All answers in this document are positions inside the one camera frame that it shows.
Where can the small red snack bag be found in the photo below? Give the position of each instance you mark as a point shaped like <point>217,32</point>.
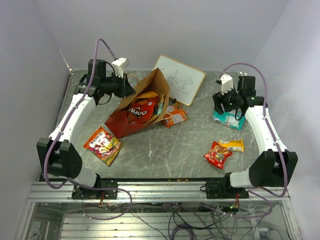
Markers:
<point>217,155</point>

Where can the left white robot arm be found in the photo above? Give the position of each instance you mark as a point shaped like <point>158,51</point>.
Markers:
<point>57,153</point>

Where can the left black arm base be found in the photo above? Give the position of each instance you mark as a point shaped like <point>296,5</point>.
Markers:
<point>109,192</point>

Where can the red brown paper bag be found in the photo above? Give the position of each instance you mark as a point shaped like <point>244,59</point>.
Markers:
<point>117,122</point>

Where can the colourful candy bag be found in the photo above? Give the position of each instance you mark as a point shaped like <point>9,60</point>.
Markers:
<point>104,145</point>

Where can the orange white snack pack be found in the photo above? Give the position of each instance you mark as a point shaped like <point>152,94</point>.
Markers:
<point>174,114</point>

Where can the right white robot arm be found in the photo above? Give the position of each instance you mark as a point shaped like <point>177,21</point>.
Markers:
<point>275,164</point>

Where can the brown gold snack bag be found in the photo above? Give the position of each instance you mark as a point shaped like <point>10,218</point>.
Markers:
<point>159,106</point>

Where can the aluminium frame rail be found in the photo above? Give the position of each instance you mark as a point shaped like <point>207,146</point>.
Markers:
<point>141,192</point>

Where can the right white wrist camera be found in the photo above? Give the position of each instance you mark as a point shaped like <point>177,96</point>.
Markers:
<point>226,82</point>

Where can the orange Kettle chips bag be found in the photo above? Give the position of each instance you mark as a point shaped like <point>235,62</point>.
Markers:
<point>147,95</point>

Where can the teal snack pouch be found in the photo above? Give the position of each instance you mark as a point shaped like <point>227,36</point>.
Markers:
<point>232,119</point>

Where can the yellow snack bar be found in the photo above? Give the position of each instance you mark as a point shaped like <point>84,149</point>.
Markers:
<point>233,145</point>

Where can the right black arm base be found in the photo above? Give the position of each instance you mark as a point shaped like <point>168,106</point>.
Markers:
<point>220,188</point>

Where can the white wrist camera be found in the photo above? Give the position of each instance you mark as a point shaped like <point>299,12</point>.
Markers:
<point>119,66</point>
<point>226,82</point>

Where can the small whiteboard with writing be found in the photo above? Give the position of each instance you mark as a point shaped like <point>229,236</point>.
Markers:
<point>184,81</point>

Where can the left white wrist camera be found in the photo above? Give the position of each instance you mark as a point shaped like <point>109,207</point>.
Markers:
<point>119,66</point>

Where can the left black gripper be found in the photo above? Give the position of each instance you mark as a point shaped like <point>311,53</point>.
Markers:
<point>126,89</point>

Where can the red Doritos chips bag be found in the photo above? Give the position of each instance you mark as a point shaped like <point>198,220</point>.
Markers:
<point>141,110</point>

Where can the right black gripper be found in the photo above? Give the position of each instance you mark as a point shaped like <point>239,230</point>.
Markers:
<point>219,98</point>

